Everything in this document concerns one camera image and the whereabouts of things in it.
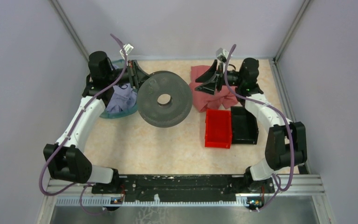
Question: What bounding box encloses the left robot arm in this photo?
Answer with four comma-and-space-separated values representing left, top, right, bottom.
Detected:
43, 51, 149, 193

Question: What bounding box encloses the red plastic bin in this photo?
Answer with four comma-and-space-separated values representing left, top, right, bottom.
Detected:
205, 109, 232, 149

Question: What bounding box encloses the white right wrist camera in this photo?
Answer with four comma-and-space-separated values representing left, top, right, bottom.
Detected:
216, 48, 229, 63

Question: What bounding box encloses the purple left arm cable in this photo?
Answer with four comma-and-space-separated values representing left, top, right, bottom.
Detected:
39, 34, 129, 217

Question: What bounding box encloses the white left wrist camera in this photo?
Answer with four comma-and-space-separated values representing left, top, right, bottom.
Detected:
120, 43, 134, 60

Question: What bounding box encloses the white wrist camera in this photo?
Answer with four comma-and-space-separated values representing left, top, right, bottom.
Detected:
216, 48, 229, 63
120, 43, 134, 60

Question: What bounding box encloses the black plastic bin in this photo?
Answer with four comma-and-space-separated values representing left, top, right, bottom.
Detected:
230, 106, 259, 145

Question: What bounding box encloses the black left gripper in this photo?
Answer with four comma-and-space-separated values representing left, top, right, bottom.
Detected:
106, 59, 160, 89

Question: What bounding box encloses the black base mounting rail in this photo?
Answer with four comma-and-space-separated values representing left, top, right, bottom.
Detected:
92, 175, 275, 203

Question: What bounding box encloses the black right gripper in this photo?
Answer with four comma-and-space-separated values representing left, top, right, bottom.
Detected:
194, 60, 244, 96

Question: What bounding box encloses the pink cloth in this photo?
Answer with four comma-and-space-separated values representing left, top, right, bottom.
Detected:
189, 65, 238, 112

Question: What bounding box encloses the black cable spool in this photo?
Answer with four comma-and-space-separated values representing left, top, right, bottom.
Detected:
137, 71, 193, 128

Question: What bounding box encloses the lavender cloth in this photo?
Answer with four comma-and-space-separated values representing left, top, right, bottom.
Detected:
106, 63, 138, 114

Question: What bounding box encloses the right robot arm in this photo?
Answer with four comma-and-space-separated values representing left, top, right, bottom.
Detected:
190, 58, 307, 192

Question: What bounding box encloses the teal plastic tray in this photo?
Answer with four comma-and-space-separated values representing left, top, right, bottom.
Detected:
98, 59, 139, 119

